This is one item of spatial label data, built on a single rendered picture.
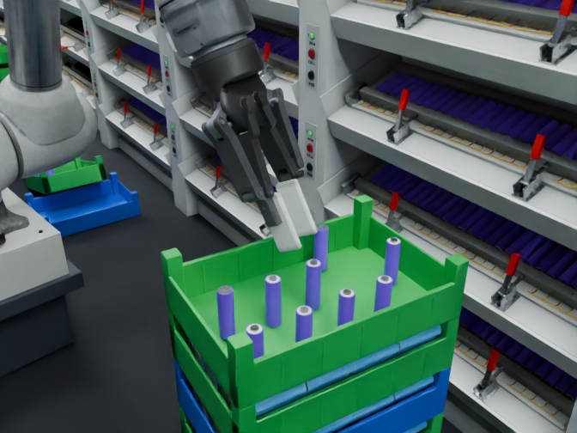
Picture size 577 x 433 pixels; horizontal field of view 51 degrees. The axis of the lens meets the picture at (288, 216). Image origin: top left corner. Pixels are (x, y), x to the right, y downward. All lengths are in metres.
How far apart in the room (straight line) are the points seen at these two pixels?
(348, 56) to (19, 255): 0.77
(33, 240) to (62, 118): 0.26
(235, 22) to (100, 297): 1.13
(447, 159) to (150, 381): 0.78
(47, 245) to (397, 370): 0.84
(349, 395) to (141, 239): 1.27
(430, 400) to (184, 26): 0.54
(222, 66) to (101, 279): 1.16
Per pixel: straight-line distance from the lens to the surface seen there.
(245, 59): 0.65
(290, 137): 0.72
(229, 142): 0.64
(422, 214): 1.18
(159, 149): 2.13
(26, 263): 1.35
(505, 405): 1.16
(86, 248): 1.89
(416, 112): 1.12
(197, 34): 0.65
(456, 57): 0.97
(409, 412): 0.82
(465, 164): 1.02
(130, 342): 1.50
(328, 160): 1.26
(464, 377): 1.19
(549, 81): 0.88
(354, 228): 0.86
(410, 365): 0.76
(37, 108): 1.34
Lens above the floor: 0.94
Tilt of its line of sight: 28 degrees down
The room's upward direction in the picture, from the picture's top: straight up
